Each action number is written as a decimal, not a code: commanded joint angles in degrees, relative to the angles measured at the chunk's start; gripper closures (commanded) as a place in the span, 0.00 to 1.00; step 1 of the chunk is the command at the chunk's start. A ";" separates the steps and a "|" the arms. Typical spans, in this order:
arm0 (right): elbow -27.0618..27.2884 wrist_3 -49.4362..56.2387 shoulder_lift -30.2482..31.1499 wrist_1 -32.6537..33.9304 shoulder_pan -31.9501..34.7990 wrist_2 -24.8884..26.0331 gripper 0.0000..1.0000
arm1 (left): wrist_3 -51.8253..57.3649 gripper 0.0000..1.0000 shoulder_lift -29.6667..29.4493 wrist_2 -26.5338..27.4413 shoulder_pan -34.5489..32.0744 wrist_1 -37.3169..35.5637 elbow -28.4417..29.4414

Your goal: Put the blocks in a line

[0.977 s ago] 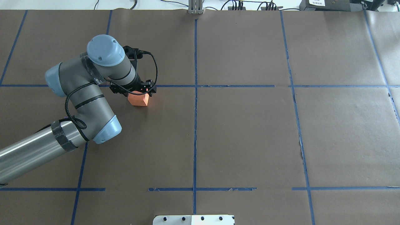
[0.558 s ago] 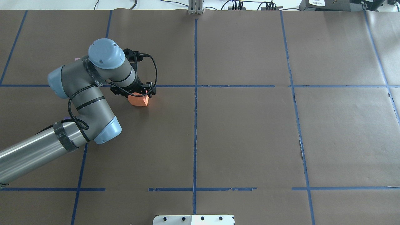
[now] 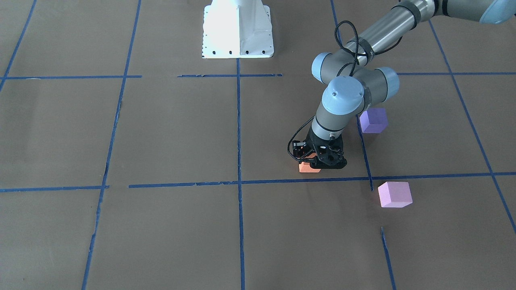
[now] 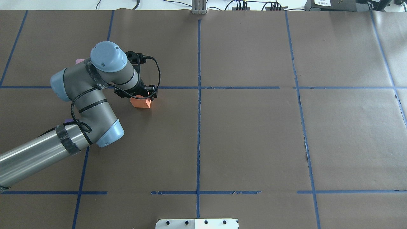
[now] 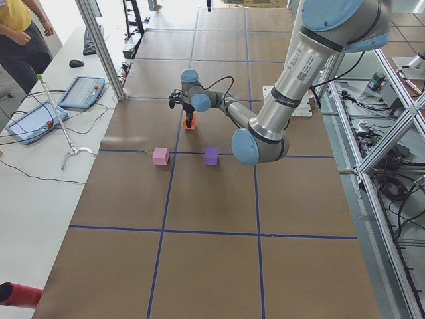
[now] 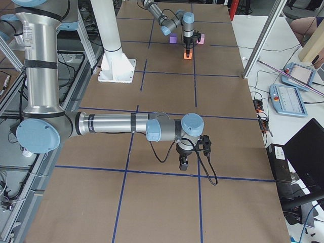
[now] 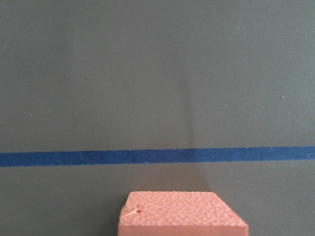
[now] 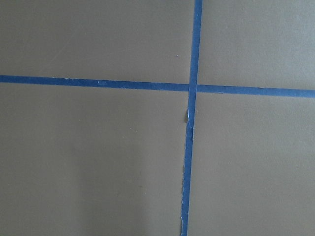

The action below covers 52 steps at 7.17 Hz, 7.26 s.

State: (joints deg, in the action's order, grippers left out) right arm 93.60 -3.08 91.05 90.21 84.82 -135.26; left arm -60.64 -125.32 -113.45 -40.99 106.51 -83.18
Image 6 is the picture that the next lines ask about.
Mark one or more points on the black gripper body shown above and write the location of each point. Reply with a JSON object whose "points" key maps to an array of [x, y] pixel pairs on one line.
{"points": [[184, 153], [187, 42]]}

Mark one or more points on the orange foam cube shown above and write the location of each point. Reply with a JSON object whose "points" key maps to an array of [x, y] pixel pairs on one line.
{"points": [[188, 57]]}

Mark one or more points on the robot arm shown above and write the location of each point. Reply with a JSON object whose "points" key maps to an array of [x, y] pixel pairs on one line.
{"points": [[169, 17], [46, 124]]}

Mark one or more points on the light pink foam cube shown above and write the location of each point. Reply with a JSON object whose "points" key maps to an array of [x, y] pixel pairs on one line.
{"points": [[201, 40]]}

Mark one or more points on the dark purple foam cube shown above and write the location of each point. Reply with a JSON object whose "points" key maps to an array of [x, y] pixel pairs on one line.
{"points": [[173, 38]]}

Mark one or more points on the near blue teach pendant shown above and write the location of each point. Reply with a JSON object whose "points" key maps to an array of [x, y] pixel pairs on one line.
{"points": [[287, 100]]}

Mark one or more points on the blue teach pendant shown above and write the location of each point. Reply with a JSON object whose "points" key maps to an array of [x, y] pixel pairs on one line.
{"points": [[287, 100], [304, 74]]}

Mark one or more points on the black laptop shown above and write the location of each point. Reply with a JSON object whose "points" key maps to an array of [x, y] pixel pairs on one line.
{"points": [[304, 151]]}

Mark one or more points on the far blue teach pendant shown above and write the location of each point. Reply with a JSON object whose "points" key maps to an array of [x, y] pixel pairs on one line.
{"points": [[304, 74]]}

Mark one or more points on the wooden beam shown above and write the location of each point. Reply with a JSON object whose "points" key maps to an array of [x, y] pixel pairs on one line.
{"points": [[313, 49]]}

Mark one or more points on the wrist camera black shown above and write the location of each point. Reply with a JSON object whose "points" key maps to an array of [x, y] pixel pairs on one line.
{"points": [[197, 36], [204, 145]]}

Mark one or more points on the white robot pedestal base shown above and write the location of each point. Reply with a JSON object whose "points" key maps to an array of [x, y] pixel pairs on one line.
{"points": [[117, 68]]}

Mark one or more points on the aluminium frame table left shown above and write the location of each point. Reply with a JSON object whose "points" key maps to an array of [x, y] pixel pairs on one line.
{"points": [[25, 177]]}

